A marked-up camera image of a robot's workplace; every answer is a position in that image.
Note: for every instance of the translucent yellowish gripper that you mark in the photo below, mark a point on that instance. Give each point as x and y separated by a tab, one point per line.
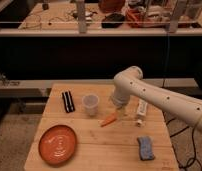
121	112

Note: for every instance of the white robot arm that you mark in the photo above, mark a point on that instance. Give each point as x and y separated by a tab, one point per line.
129	82

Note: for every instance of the white tube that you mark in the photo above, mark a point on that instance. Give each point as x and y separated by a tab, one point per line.
141	112

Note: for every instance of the clear plastic cup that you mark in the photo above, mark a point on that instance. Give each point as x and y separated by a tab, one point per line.
90	104

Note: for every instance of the blue sponge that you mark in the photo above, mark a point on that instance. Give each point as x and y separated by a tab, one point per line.
145	148

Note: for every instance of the black rectangular case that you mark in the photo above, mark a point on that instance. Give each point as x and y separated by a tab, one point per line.
68	102

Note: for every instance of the orange plate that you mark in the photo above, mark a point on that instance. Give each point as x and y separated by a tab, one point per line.
57	145

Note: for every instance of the black bowl on shelf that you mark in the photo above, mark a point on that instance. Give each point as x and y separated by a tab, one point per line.
113	20

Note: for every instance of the orange container on shelf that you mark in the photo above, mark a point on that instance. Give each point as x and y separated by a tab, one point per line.
135	19

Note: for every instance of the metal post left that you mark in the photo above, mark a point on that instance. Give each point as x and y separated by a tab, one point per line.
80	5

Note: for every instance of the metal post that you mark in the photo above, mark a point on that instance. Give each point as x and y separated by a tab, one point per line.
177	13
80	5

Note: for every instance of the metal post right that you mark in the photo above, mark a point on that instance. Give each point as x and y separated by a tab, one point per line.
177	13

